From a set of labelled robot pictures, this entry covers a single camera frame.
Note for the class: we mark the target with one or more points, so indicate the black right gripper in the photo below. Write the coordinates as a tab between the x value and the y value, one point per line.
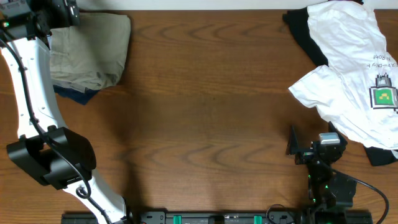
293	145

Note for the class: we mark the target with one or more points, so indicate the khaki green shorts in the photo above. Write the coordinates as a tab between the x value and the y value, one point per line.
91	55

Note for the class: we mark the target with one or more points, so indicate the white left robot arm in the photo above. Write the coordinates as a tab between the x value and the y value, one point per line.
46	149

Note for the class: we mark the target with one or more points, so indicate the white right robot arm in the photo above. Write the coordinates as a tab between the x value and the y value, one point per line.
330	194

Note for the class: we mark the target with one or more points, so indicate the white printed t-shirt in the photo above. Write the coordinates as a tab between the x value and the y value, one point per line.
354	77

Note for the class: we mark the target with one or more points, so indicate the folded navy garment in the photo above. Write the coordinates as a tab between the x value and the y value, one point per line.
77	96

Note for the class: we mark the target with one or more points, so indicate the black garment under t-shirt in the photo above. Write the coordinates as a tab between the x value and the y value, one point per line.
308	37

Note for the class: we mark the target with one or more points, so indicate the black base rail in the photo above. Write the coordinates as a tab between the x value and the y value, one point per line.
253	218

